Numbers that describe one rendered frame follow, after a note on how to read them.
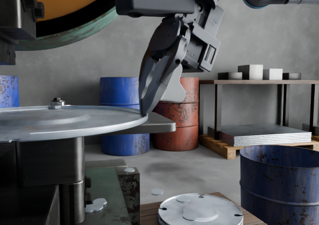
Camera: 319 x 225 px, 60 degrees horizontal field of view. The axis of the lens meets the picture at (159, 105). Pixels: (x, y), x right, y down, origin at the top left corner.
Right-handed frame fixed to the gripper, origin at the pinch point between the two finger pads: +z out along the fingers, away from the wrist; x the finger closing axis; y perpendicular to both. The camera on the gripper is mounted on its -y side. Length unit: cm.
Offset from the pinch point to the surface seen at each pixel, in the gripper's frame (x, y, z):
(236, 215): 27, 66, 18
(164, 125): -6.3, 0.4, 2.0
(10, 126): 0.0, -15.0, 8.4
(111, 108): 11.4, 0.6, 1.3
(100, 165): 23.8, 8.7, 13.4
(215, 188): 116, 153, 21
